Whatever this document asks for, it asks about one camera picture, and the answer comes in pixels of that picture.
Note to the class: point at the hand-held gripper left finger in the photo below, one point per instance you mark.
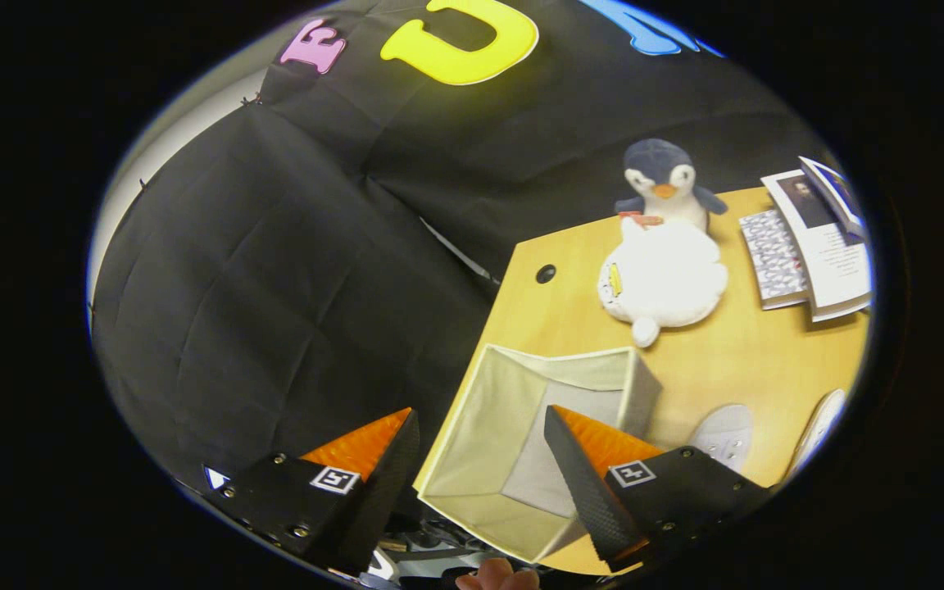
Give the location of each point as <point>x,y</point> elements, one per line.
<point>382,492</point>

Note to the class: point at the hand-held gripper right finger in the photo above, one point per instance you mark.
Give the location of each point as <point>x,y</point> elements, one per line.
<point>583,492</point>

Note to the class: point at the beige fabric storage box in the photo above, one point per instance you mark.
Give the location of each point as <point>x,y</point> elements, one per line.
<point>480,426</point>

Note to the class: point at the white canvas shoe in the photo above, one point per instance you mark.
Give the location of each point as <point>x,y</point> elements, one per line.
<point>820,426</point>
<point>722,434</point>

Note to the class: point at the computer monitor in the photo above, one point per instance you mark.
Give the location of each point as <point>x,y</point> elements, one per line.
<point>214,478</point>

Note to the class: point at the white duck plush toy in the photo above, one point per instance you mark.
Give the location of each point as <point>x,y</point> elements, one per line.
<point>669,274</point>

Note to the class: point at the grey patterned book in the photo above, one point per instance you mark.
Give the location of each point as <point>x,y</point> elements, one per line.
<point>771,258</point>

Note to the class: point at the penguin plush toy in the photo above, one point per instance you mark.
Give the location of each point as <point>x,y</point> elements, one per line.
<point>656,160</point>

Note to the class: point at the white portrait cover book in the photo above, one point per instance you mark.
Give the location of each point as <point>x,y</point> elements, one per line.
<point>824,246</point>

